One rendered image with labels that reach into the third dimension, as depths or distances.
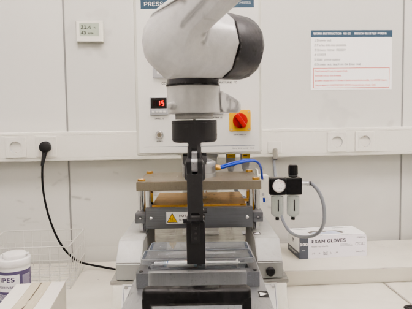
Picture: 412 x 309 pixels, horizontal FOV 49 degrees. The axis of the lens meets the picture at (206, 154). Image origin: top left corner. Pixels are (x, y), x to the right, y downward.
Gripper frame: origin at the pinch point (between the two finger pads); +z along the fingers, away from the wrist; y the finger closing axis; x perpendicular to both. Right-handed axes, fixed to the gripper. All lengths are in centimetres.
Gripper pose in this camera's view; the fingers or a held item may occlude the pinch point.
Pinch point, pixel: (196, 239)
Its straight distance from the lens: 77.7
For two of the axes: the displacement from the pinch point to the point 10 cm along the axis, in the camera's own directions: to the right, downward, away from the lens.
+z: 0.2, 10.0, 0.6
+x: 10.0, -0.2, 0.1
